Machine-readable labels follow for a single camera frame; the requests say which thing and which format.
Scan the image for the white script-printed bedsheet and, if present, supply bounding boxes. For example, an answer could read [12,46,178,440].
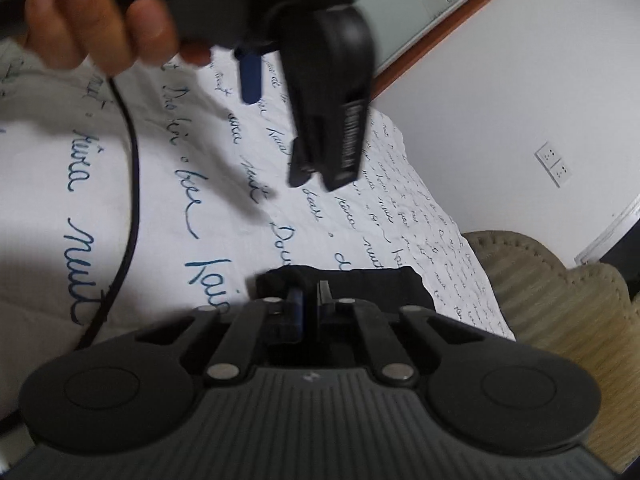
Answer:
[0,35,517,358]

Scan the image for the person's left hand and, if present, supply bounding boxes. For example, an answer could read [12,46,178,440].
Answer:
[25,0,211,73]

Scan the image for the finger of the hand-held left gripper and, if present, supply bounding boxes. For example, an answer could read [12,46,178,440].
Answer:
[235,41,281,106]

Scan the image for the white door frame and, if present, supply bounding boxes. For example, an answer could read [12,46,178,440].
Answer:
[574,194,640,267]

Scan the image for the olive ribbed upholstered headboard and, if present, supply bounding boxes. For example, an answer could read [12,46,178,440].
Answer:
[462,230,640,476]

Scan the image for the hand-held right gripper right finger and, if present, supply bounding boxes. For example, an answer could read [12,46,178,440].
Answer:
[317,281,483,387]

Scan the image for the black cable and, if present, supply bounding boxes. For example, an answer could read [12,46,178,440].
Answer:
[75,76,141,353]

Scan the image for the black pants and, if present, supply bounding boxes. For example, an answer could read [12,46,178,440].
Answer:
[255,265,436,322]

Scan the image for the wooden framed glass panel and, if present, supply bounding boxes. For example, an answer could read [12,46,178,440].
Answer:
[357,0,545,102]

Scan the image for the white wall socket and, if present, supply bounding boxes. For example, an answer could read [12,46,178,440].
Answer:
[535,141,560,166]
[550,159,573,188]

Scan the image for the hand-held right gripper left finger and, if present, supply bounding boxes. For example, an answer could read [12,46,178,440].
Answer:
[134,287,304,386]

